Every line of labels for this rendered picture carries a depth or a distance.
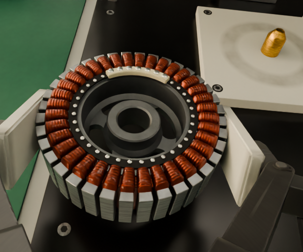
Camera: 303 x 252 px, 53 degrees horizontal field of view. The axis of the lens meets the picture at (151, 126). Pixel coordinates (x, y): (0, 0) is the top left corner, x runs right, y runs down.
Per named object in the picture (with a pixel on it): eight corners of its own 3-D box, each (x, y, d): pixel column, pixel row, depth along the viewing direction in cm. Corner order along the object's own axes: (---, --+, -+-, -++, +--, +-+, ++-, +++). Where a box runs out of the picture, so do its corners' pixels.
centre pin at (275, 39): (280, 58, 32) (291, 37, 30) (262, 56, 32) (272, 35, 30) (276, 46, 33) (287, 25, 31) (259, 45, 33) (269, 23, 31)
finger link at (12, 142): (11, 191, 14) (-5, 190, 14) (51, 131, 21) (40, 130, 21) (6, 134, 13) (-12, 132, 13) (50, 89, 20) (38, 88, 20)
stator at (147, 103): (222, 232, 17) (243, 206, 14) (23, 218, 17) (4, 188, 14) (207, 91, 24) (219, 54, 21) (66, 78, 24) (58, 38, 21)
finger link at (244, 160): (250, 154, 14) (266, 155, 14) (219, 104, 20) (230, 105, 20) (237, 207, 15) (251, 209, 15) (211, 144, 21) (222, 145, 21)
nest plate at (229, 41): (354, 118, 30) (363, 110, 29) (202, 104, 29) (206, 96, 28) (311, 26, 39) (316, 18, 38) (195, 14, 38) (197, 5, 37)
